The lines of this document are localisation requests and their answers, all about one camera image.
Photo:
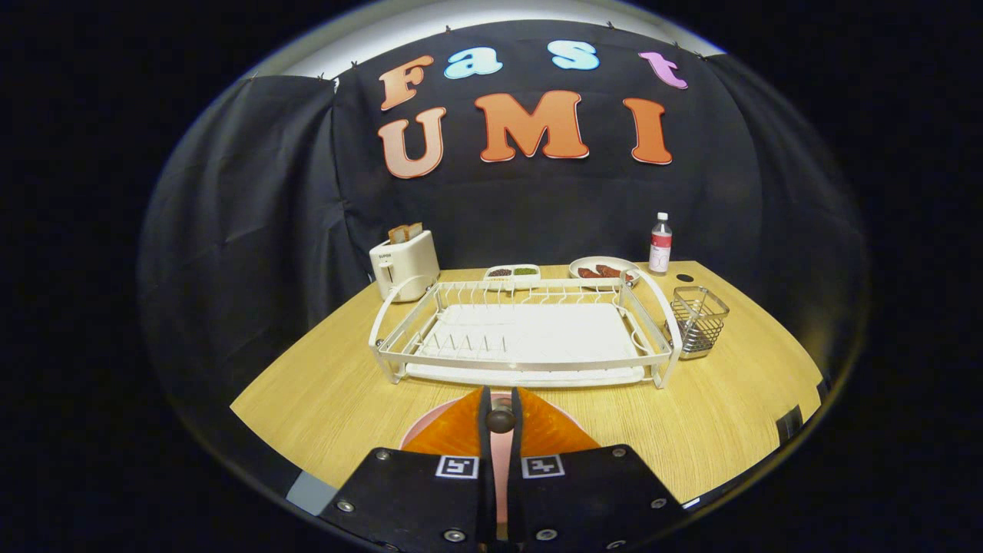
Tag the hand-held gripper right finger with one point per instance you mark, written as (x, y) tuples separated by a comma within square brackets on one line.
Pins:
[(584, 499)]

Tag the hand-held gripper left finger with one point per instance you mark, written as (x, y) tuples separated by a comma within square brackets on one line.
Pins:
[(415, 499)]

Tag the pink plate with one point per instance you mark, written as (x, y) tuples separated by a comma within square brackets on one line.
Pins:
[(501, 476)]

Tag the metal spoon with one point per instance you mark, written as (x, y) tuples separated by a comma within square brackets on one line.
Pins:
[(500, 421)]

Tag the white divided dish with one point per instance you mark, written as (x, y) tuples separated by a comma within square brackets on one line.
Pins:
[(512, 281)]

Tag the cream dish with meat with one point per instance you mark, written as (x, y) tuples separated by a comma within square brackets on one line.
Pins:
[(591, 263)]

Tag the grey tape patch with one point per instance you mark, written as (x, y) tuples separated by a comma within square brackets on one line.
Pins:
[(311, 491)]

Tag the black table edge clamp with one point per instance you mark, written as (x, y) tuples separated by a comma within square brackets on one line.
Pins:
[(789, 424), (823, 388)]

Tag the red meat slice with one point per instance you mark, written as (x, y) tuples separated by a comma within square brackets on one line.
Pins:
[(613, 270), (589, 273)]

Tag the white toaster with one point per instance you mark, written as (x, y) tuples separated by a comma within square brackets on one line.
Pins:
[(411, 265)]

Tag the plastic bottle with red label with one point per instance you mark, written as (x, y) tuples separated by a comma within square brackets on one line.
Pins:
[(660, 250)]

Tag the toasted bread slice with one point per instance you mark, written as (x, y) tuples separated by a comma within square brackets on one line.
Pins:
[(398, 234), (415, 230)]

